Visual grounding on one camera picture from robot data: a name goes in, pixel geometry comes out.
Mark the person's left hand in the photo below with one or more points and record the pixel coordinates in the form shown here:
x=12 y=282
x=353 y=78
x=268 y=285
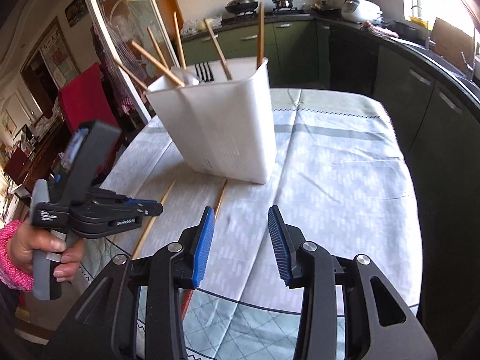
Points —
x=27 y=239

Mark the glass sliding door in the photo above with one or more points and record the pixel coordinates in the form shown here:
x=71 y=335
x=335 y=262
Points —
x=131 y=17

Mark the white plastic spoon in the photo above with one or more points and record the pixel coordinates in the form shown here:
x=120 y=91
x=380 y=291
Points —
x=184 y=75

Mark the light bamboo chopstick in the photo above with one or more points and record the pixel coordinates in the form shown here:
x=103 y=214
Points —
x=179 y=41
x=219 y=51
x=149 y=226

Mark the white plastic utensil holder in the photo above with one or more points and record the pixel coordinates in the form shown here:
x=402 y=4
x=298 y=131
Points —
x=224 y=127

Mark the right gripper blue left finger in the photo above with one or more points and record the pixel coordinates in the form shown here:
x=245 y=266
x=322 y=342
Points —
x=202 y=244

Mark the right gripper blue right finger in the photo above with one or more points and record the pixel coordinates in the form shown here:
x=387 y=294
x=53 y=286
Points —
x=281 y=244

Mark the small black pot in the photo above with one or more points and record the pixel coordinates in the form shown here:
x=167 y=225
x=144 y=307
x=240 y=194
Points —
x=281 y=5

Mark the checkered hanging apron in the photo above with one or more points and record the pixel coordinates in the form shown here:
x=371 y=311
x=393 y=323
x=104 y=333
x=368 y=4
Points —
x=111 y=70

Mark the black plastic fork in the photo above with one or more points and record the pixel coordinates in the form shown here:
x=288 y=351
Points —
x=204 y=72

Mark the patterned grey tablecloth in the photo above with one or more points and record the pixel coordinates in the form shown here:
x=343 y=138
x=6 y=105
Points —
x=339 y=176

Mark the red chair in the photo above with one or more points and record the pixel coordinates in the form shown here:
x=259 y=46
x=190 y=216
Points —
x=83 y=100

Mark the white rice cooker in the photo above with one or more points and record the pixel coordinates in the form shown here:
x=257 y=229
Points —
x=359 y=11

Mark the black wok with lid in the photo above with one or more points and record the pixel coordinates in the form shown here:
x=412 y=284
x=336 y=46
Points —
x=239 y=7

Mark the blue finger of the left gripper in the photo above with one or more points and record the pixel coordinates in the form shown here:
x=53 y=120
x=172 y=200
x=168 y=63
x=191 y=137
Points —
x=141 y=202
x=151 y=209

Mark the dark wooden chopstick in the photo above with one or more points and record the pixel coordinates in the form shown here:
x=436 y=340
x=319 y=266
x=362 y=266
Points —
x=174 y=79
x=156 y=46
x=260 y=37
x=188 y=293

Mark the wooden cutting board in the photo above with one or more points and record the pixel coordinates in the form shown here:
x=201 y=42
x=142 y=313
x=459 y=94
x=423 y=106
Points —
x=454 y=45

